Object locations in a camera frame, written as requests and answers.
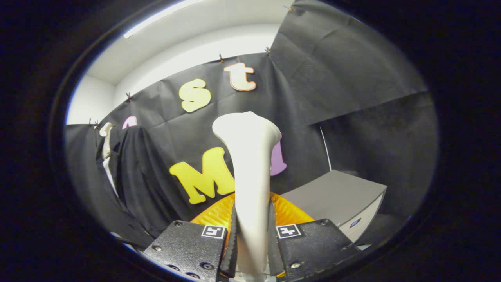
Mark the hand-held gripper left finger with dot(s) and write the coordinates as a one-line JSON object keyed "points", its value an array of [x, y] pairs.
{"points": [[188, 250]]}

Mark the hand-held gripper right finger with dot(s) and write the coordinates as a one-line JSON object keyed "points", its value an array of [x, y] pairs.
{"points": [[313, 246]]}

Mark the black suit jacket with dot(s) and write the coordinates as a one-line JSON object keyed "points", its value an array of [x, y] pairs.
{"points": [[145, 184]]}

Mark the white garment steamer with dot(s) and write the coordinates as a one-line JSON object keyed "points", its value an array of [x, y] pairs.
{"points": [[250, 176]]}

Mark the white shirt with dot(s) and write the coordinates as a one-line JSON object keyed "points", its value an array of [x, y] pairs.
{"points": [[109, 172]]}

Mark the white clothes hanger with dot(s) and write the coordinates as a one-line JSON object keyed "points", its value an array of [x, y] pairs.
{"points": [[106, 143]]}

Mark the grey cabinet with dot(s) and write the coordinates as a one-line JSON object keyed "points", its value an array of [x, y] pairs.
{"points": [[336, 196]]}

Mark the black backdrop cloth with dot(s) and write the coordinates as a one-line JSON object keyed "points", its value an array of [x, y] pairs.
{"points": [[352, 78]]}

